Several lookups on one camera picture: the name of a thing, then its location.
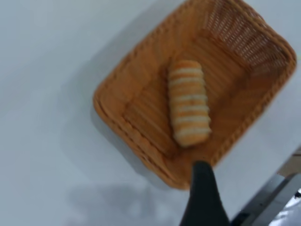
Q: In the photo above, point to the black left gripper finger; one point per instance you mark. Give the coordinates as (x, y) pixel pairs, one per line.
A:
(204, 195)

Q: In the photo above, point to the striped bread roll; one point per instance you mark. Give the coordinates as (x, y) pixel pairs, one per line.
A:
(188, 106)

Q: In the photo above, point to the orange woven wicker basket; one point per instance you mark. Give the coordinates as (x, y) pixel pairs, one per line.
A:
(145, 99)

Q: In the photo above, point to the black metal frame bar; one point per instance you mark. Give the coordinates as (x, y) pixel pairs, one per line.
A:
(265, 200)

